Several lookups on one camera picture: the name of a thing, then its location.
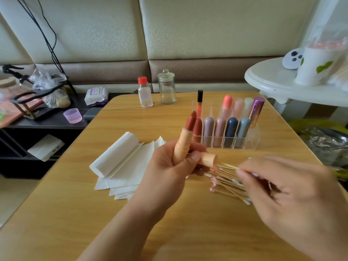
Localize red lipstick grey-blue tube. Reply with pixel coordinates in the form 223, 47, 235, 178
235, 118, 251, 148

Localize clear bottle red cap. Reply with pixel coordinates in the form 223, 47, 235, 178
137, 76, 154, 109

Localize small purple plastic cup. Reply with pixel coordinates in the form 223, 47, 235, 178
63, 108, 83, 124

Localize stack of white tissues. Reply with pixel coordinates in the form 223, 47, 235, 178
90, 132, 166, 201

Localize red lipstick navy tube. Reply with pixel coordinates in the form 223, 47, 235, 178
224, 117, 239, 148

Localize yellow-green bin with bag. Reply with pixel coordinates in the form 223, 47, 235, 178
291, 118, 348, 180

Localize white round side table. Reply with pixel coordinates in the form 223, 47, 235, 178
244, 57, 348, 108

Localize clear acrylic lipstick organizer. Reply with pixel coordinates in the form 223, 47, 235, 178
196, 90, 266, 149

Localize person's right hand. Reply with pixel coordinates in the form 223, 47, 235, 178
235, 155, 348, 261

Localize crumpled clear plastic bag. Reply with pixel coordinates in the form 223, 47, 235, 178
30, 65, 73, 109

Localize white power bank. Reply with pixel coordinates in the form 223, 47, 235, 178
27, 134, 65, 162

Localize black low shelf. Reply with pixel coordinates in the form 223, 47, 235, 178
0, 92, 136, 179

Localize glass jar with lid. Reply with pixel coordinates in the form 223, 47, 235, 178
158, 69, 177, 104

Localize white panda figure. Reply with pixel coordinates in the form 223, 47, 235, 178
282, 47, 304, 70

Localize red lipstick beige tube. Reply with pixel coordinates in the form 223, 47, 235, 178
173, 111, 198, 166

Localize white tissue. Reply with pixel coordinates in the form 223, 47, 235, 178
90, 132, 140, 178

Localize white mug green leaf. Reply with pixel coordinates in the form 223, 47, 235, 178
295, 41, 346, 87

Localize wet wipes pack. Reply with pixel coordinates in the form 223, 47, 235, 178
84, 87, 109, 107

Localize red lipstick dusty pink tube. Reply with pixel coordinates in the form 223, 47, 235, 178
214, 117, 227, 148

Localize person's left hand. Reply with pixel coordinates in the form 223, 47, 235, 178
128, 140, 208, 226

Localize person's left forearm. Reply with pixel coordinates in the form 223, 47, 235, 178
79, 212, 161, 261

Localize black cables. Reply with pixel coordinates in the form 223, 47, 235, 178
15, 0, 74, 93

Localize red lipstick mauve tube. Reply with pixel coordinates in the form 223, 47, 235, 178
203, 116, 215, 147

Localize black clip tool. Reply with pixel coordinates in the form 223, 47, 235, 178
1, 65, 30, 84

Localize pink tray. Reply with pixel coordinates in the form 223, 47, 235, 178
0, 84, 44, 128

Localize jar with wooden lid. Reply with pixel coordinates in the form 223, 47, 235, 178
0, 76, 20, 98

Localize beige lipstick cap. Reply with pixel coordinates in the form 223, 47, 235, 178
198, 152, 218, 168

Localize beige padded backrest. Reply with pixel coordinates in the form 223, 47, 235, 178
0, 0, 322, 93

